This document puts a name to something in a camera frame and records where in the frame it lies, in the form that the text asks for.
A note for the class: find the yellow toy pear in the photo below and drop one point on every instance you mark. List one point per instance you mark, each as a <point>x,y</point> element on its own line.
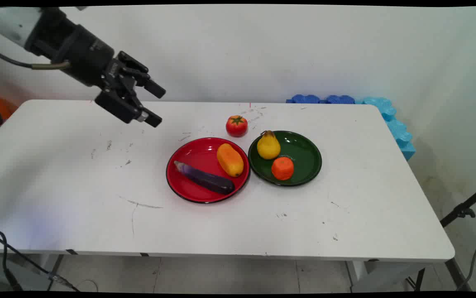
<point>268,147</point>

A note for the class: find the purple toy eggplant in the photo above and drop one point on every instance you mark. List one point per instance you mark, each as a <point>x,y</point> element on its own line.
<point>206,179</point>

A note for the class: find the orange toy tangerine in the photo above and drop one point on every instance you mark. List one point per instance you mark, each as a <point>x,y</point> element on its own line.
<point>282,168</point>

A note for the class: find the black tripod stand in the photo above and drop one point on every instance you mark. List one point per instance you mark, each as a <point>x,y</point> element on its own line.
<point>463,211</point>

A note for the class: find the white table leg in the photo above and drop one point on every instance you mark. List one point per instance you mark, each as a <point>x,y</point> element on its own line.
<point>18,271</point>
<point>380,275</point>

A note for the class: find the orange background object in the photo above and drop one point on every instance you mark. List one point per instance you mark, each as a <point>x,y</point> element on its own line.
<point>4,106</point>

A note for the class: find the red toy tomato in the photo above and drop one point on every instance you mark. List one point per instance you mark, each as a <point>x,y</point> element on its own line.
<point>236,126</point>

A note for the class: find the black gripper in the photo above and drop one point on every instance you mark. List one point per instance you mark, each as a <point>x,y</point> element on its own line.
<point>80,54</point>

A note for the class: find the red plate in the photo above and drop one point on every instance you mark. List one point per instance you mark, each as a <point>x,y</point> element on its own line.
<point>198,159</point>

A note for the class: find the light blue foam mat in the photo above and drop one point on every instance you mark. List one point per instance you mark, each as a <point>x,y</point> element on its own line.
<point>397,128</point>

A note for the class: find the green plate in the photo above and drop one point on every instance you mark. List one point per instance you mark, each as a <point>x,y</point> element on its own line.
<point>304,159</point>

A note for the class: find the orange yellow toy mango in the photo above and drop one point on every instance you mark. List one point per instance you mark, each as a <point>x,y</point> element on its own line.
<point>230,159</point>

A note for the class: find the dark blue foam mat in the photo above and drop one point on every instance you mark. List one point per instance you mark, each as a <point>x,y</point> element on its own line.
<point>305,99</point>
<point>340,99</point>

